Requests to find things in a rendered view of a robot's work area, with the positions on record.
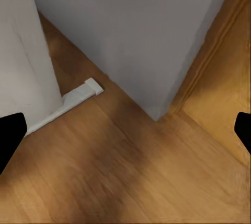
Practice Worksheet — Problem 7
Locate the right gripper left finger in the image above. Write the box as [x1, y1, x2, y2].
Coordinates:
[0, 112, 27, 175]

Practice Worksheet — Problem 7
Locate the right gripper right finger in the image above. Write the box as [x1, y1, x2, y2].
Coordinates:
[234, 112, 251, 154]

